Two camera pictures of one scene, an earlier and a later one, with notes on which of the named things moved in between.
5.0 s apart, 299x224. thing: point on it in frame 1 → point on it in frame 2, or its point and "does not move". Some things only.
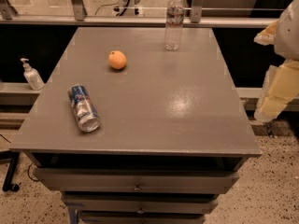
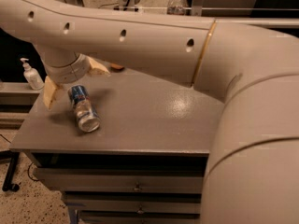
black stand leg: x=8 y=184 does not move
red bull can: x=84 y=108 does not move
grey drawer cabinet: x=172 y=135 does not move
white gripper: x=289 y=33 → x=69 y=75
